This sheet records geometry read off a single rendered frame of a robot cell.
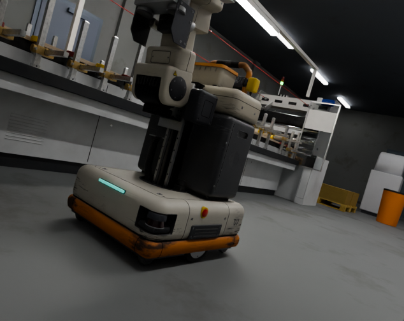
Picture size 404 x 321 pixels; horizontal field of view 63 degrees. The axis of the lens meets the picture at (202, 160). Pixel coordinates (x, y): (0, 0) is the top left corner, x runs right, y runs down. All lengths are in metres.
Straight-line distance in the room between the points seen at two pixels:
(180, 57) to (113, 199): 0.66
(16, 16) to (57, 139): 3.49
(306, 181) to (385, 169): 3.38
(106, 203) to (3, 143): 1.27
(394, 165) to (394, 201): 1.64
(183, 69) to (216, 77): 0.26
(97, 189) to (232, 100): 0.72
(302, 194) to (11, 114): 4.55
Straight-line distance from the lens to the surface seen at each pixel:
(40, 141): 2.69
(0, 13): 2.32
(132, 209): 1.35
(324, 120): 5.86
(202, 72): 1.74
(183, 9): 1.43
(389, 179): 8.77
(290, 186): 6.04
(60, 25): 6.19
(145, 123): 2.93
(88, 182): 1.60
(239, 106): 1.54
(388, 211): 7.44
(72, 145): 2.81
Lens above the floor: 0.53
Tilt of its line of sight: 3 degrees down
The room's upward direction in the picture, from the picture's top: 16 degrees clockwise
